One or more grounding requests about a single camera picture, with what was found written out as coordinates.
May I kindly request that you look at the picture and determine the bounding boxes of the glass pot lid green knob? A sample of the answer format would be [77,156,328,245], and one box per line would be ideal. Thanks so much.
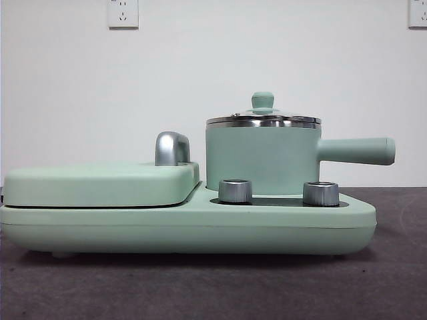
[205,91,321,124]

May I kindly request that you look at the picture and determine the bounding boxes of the silver control knob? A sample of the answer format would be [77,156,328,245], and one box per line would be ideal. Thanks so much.
[218,179,254,204]
[302,181,340,206]

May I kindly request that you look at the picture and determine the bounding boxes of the green breakfast machine base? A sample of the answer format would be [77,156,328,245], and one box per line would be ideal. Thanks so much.
[0,181,378,259]

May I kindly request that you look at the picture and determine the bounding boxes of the green griddle cover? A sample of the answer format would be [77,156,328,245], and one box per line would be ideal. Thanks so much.
[2,159,201,209]

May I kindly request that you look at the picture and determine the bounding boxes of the green pot with side handle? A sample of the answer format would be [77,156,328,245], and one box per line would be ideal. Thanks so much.
[205,119,396,195]

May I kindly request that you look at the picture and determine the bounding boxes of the silver griddle cover handle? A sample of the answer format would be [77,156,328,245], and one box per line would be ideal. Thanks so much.
[154,131,192,167]

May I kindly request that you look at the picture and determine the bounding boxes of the white wall socket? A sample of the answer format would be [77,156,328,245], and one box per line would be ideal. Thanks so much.
[408,0,427,29]
[107,0,139,30]

